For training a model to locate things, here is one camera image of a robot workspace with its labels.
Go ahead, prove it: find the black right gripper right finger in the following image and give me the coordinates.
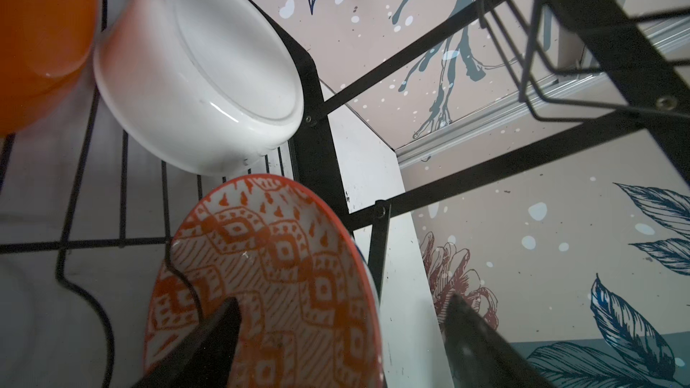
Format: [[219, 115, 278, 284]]
[[443, 295, 552, 388]]

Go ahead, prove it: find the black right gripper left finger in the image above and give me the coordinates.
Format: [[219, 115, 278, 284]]
[[135, 297, 242, 388]]

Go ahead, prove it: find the red patterned ceramic bowl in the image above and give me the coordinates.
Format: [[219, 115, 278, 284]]
[[144, 174, 384, 387]]

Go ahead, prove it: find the white ceramic bowl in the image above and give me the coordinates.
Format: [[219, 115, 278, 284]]
[[93, 0, 304, 176]]

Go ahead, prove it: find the orange plastic bowl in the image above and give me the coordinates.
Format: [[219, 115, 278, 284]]
[[1, 0, 101, 136]]

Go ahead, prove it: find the black wire dish rack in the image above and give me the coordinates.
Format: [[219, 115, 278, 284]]
[[1, 0, 689, 387]]

